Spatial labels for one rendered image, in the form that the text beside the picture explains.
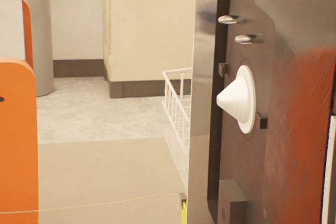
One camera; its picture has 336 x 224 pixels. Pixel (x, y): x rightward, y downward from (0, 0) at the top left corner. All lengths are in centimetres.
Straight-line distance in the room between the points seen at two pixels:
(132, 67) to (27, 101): 289
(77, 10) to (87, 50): 23
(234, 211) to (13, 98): 41
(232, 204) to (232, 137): 7
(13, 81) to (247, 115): 42
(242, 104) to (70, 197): 91
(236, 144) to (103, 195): 84
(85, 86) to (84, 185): 258
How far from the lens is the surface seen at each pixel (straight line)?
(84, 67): 428
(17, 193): 109
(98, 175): 165
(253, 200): 71
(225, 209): 75
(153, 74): 394
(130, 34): 386
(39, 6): 388
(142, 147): 177
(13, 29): 117
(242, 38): 65
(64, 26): 421
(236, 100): 69
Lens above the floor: 146
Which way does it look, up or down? 22 degrees down
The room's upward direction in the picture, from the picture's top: 2 degrees clockwise
